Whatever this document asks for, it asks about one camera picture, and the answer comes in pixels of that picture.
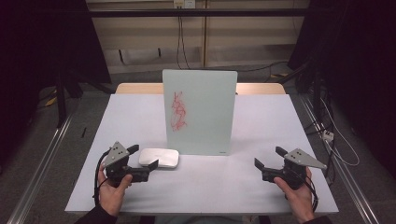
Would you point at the frosted glass writing board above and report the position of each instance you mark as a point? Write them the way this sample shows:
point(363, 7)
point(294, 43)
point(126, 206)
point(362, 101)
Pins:
point(202, 112)

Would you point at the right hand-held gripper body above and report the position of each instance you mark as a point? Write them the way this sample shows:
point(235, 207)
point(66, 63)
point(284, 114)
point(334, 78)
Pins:
point(297, 169)

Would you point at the small black floor item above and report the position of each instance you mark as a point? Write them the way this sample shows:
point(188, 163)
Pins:
point(83, 132)

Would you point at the metal floor rail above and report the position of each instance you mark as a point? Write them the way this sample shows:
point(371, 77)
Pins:
point(40, 168)
point(348, 183)

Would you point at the black horizontal bar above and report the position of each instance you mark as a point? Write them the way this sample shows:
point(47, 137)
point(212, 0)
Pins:
point(218, 12)

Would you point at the white table mat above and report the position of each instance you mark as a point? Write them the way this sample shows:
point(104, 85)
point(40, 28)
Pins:
point(218, 186)

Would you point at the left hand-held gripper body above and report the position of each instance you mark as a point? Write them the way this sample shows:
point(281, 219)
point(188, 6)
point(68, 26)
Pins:
point(115, 155)

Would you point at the wooden table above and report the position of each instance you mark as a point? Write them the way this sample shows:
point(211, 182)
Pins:
point(137, 88)

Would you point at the white wall socket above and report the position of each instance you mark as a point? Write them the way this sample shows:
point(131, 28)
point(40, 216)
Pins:
point(184, 3)

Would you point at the white board eraser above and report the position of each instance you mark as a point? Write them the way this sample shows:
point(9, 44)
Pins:
point(159, 158)

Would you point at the person's right hand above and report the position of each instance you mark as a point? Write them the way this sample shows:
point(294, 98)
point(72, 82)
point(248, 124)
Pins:
point(297, 199)

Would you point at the black curtain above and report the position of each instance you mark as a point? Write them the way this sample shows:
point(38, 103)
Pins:
point(361, 62)
point(37, 46)

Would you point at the person's left hand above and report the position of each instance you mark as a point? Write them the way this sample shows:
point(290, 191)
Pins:
point(112, 196)

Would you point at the black stand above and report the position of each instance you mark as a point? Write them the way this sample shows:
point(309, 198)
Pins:
point(61, 102)

